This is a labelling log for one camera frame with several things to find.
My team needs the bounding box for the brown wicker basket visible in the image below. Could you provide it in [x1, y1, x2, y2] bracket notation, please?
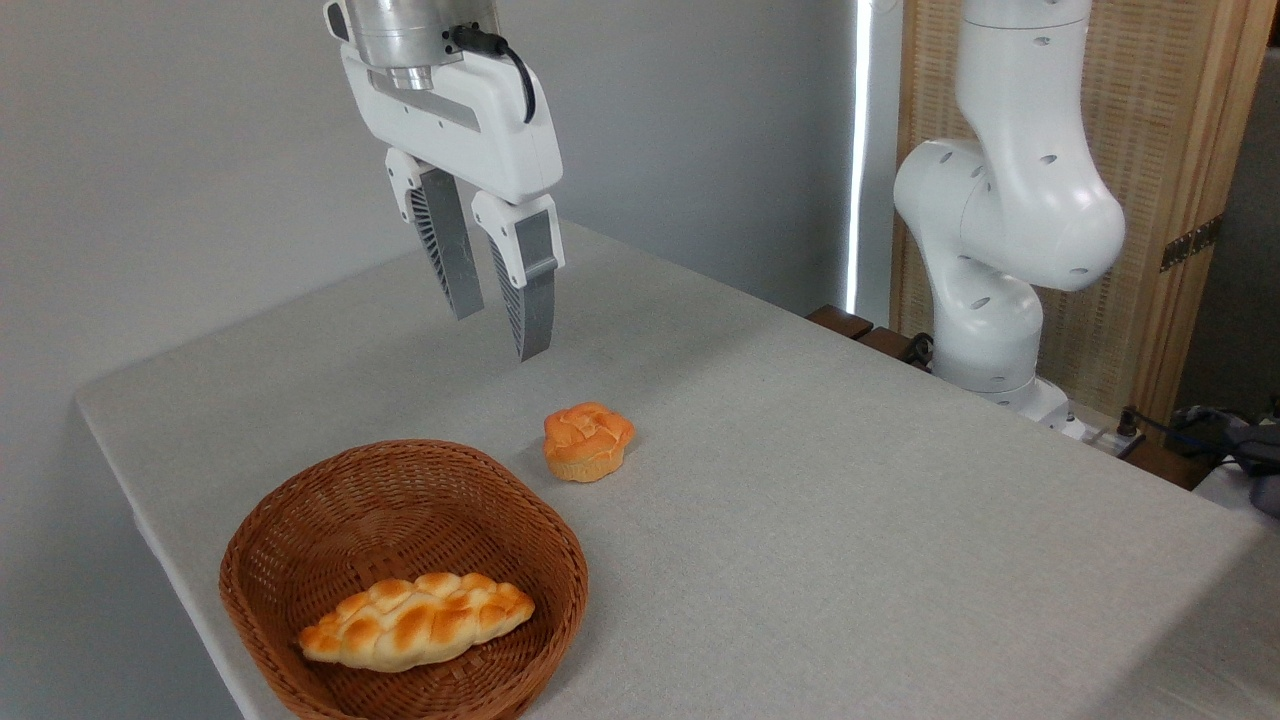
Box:
[218, 438, 590, 720]

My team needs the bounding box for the black power cable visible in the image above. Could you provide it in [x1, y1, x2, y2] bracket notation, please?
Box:
[1135, 402, 1280, 473]

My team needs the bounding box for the metal screen hinge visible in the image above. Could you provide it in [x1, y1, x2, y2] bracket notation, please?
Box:
[1160, 215, 1223, 273]

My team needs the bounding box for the grey bundled object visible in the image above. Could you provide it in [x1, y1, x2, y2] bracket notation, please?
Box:
[1225, 420, 1280, 518]

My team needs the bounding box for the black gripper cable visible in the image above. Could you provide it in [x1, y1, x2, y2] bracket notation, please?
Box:
[450, 25, 538, 124]

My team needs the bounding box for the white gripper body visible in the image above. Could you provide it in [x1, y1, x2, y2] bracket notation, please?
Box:
[340, 45, 564, 207]

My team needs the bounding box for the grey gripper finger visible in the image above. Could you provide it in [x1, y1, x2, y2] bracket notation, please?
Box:
[472, 190, 566, 363]
[385, 148, 486, 321]

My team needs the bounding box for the wooden rattan screen panel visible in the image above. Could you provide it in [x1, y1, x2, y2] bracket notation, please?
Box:
[890, 0, 1279, 426]

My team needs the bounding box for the round orange bread bun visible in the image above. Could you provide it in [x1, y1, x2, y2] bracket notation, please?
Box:
[543, 402, 637, 484]

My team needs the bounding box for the long braided bread loaf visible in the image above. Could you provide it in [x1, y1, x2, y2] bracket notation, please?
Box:
[298, 572, 536, 673]

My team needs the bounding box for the white power strip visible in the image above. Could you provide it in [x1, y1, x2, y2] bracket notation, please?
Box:
[1060, 420, 1146, 459]

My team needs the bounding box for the grey tablecloth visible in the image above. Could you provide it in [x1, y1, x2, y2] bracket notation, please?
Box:
[75, 218, 1280, 720]

